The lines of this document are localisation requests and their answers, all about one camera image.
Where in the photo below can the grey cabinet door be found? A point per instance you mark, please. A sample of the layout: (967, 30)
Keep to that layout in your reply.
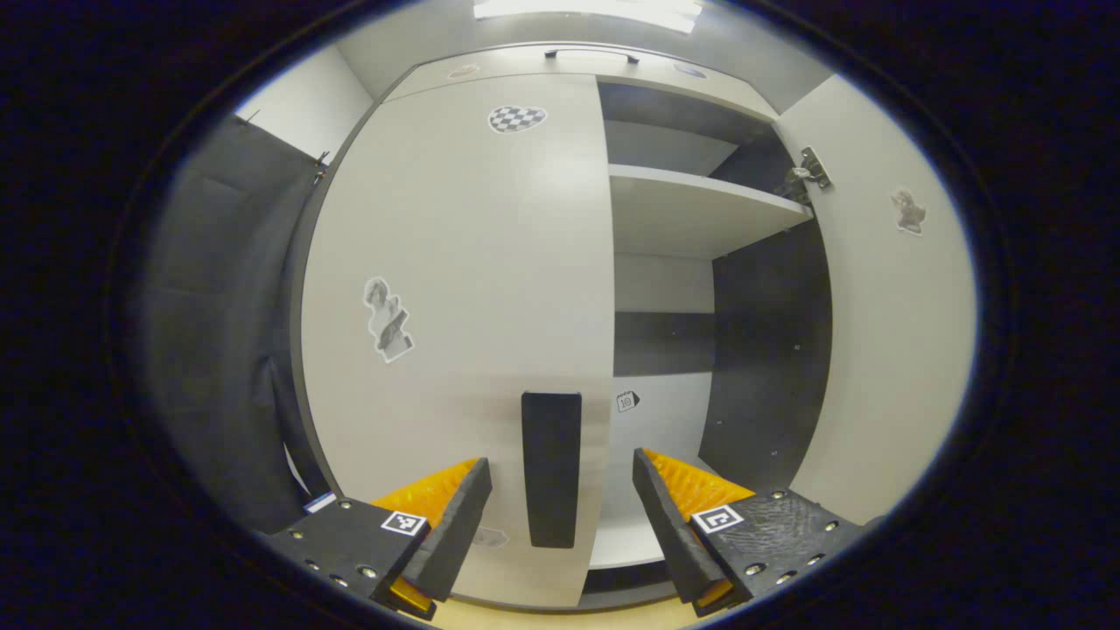
(472, 262)
(892, 350)

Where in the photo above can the grey cabinet drawer front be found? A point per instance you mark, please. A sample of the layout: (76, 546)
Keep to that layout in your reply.
(521, 69)

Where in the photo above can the large ceiling light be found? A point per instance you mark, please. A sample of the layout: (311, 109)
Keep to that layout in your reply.
(586, 9)

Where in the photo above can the black backdrop cloth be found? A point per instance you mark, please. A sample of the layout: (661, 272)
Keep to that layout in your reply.
(219, 350)

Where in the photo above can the metal door hinge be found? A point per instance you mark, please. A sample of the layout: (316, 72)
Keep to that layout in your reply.
(809, 171)

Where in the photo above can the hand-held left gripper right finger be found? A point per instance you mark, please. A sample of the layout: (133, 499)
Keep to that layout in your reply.
(669, 534)

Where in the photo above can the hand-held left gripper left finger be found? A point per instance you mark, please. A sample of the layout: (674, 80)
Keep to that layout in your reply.
(455, 534)

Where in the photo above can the white cabinet shelf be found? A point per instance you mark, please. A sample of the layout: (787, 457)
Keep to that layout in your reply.
(691, 210)

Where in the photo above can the grey double-door shoe cabinet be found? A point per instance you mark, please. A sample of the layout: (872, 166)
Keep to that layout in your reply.
(761, 350)

